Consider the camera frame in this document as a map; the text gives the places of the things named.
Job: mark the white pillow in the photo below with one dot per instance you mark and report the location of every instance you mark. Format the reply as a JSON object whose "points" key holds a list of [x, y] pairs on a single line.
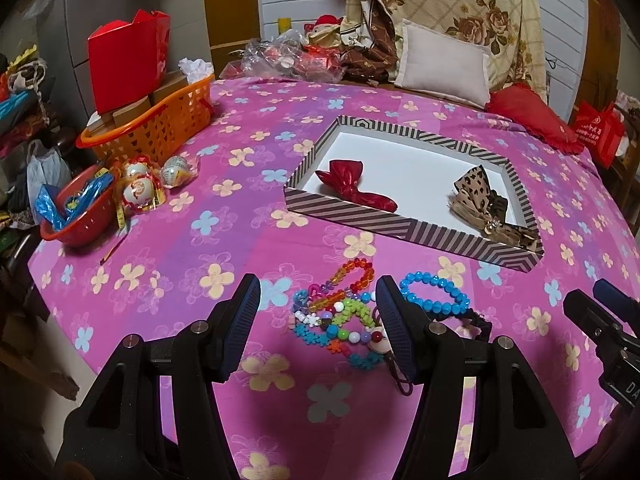
{"points": [[440, 70]]}

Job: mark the striped cardboard box tray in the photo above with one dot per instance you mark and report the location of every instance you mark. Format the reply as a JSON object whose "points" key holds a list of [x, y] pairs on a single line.
{"points": [[410, 170]]}

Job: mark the red hat doll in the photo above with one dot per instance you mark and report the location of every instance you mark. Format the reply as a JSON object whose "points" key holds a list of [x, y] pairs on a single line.
{"points": [[325, 27]]}

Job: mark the pink flower print bedsheet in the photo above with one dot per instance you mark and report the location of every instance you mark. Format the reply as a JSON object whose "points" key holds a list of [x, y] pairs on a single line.
{"points": [[175, 240]]}

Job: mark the red frilled cushion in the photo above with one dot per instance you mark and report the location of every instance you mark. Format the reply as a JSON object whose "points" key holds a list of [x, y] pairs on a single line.
{"points": [[530, 115]]}

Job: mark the brown cardboard box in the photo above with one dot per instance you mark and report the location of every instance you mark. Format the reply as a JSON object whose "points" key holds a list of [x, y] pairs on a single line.
{"points": [[99, 124], [131, 110], [172, 87]]}

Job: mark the orange plastic basket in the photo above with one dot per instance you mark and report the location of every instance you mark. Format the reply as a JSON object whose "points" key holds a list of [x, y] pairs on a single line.
{"points": [[150, 130]]}

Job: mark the red shopping bag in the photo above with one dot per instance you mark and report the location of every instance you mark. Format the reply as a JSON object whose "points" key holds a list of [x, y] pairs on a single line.
{"points": [[595, 135]]}

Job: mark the round white red ornament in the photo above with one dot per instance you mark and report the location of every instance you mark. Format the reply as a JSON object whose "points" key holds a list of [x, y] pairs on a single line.
{"points": [[139, 192], [136, 169]]}

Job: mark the red bow hair clip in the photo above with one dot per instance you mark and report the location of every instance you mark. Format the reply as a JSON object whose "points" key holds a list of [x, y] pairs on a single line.
{"points": [[350, 180]]}

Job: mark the red plastic bowl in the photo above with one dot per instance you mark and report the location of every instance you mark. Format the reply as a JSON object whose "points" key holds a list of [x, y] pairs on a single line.
{"points": [[80, 232]]}

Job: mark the yellow tape measure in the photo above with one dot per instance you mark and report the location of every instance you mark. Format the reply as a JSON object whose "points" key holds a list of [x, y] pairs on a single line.
{"points": [[120, 215]]}

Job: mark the wooden door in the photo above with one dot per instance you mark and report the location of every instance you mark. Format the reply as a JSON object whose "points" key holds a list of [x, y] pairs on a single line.
{"points": [[230, 0]]}

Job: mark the leopard print bow hair clip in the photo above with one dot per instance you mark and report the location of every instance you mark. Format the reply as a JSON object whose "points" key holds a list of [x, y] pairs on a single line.
{"points": [[472, 190]]}

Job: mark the wrapped round silver ornament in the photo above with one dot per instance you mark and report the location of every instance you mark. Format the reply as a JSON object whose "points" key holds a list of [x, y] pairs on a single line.
{"points": [[176, 170]]}

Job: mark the yellow small container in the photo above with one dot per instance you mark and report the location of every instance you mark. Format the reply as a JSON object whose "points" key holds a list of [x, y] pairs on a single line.
{"points": [[284, 26]]}

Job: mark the clear plastic bags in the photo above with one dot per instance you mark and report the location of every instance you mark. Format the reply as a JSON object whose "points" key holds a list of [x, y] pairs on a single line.
{"points": [[260, 60]]}

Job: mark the brown scrunchie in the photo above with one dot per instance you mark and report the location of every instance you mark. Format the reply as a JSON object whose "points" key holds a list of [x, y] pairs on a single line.
{"points": [[497, 205]]}

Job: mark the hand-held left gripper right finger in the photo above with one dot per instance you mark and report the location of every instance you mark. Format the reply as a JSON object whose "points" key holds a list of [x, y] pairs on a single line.
{"points": [[395, 320]]}

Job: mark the thin red stick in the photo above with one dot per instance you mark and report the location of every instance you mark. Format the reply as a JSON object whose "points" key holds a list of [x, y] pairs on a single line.
{"points": [[111, 250]]}

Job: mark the white tissue paper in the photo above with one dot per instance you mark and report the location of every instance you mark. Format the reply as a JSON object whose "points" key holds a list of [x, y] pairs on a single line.
{"points": [[196, 67]]}

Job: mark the red paper gift box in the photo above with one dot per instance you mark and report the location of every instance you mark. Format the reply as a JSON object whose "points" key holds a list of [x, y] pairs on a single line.
{"points": [[117, 70]]}

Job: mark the pile of colourful clutter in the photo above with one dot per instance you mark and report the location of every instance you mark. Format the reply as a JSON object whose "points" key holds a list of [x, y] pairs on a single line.
{"points": [[20, 105]]}

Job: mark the brown patterned cloth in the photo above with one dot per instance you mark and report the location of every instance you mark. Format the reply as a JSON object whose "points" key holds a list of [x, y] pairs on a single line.
{"points": [[365, 62]]}

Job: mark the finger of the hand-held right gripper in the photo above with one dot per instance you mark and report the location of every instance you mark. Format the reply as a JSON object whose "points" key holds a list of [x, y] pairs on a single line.
{"points": [[585, 312], [612, 295]]}

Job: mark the grey plastic bag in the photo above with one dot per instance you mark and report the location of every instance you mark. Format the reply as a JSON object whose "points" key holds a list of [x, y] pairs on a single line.
{"points": [[42, 170]]}

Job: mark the blue foil packets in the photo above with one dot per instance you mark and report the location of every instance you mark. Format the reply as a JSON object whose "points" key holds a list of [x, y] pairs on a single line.
{"points": [[50, 205]]}

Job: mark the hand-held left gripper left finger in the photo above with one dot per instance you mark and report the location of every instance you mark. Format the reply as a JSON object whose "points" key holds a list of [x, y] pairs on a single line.
{"points": [[245, 320]]}

